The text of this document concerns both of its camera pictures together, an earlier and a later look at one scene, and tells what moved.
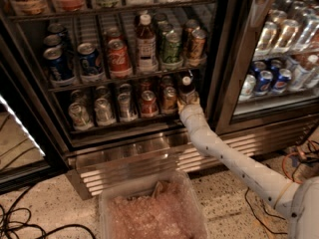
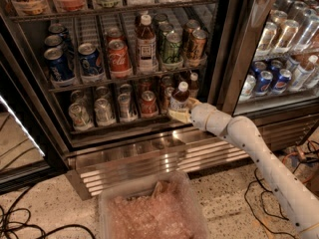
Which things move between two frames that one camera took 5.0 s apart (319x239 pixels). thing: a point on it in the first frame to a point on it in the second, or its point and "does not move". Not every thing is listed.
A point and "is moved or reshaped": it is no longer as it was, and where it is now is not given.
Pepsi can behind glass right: (282, 81) does not move
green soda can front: (171, 52) does not move
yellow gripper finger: (180, 107) to (180, 116)
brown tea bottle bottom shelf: (187, 88) is moved or reshaped
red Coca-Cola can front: (119, 61) does not move
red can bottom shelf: (149, 105) does not move
